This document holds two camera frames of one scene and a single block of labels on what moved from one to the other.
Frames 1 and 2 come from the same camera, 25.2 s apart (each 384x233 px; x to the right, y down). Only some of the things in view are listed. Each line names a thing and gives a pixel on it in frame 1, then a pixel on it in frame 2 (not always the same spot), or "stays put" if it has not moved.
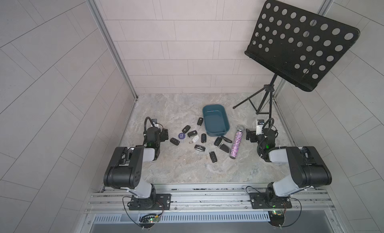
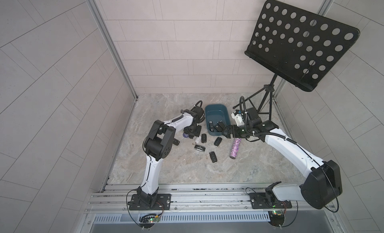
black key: x=203 y=138 stays put
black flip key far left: x=174 y=141 stays put
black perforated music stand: x=300 y=46 stays put
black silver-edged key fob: x=225 y=148 to x=220 y=126
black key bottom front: x=213 y=157 stays put
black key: x=217 y=141 stays put
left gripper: x=163 y=136 to x=197 y=133
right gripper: x=253 y=135 to x=234 y=132
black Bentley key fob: x=200 y=148 stays put
